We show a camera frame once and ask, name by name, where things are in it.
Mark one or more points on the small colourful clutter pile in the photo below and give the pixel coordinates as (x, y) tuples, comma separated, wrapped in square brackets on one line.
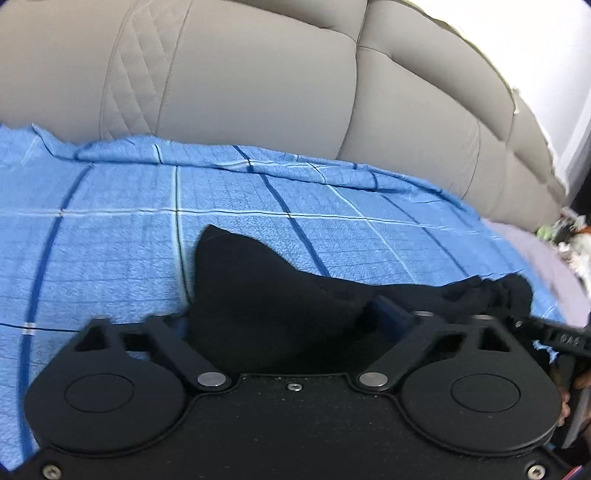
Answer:
[(570, 235)]

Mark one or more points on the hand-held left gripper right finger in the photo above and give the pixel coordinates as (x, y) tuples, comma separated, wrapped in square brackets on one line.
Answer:
[(392, 316)]

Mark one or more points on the black pants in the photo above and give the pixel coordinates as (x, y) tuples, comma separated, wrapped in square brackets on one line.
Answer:
[(277, 314)]

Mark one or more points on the blue checked bedsheet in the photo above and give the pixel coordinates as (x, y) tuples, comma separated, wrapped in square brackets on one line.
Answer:
[(115, 240)]

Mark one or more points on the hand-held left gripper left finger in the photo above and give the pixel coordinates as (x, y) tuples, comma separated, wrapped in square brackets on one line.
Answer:
[(180, 357)]

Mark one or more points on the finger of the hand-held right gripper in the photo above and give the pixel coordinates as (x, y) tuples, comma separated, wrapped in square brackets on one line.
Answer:
[(528, 324)]

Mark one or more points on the beige padded headboard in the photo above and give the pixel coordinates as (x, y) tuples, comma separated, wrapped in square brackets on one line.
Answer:
[(258, 74)]

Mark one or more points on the lavender pillow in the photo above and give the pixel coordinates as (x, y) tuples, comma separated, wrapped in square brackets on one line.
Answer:
[(540, 258)]

